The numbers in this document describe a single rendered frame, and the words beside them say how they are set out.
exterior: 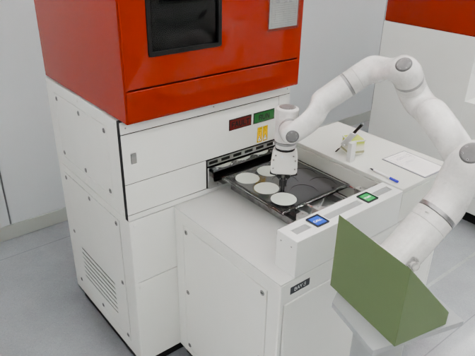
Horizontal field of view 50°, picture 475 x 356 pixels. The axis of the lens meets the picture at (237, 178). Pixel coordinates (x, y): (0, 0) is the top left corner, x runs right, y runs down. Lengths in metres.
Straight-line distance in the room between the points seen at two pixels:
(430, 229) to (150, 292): 1.20
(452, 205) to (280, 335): 0.70
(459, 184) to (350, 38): 3.48
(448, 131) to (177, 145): 0.95
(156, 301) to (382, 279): 1.12
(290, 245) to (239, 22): 0.83
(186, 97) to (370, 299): 0.92
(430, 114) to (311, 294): 0.71
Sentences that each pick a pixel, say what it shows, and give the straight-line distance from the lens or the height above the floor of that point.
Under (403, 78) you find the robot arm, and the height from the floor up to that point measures 1.40.
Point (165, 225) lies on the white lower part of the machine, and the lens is 2.08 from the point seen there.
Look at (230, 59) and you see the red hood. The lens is 1.94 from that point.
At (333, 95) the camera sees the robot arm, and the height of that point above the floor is 1.29.
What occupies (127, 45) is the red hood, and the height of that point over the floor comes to 1.49.
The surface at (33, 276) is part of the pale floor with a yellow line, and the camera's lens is 3.20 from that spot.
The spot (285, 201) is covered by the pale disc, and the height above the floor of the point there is 0.90.
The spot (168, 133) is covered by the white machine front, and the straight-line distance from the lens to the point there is 1.92.
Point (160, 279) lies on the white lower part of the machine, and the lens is 2.21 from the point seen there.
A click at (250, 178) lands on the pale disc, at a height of 0.90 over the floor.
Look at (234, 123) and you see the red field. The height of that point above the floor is 1.10.
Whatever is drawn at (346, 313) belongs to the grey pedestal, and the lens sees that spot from 1.59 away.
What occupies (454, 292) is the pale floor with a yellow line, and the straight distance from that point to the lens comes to 3.18.
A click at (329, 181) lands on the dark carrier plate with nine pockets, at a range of 2.11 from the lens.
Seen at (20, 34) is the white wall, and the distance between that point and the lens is 3.20.
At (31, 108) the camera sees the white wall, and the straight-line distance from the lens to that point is 3.30.
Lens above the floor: 1.86
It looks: 27 degrees down
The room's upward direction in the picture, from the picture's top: 1 degrees clockwise
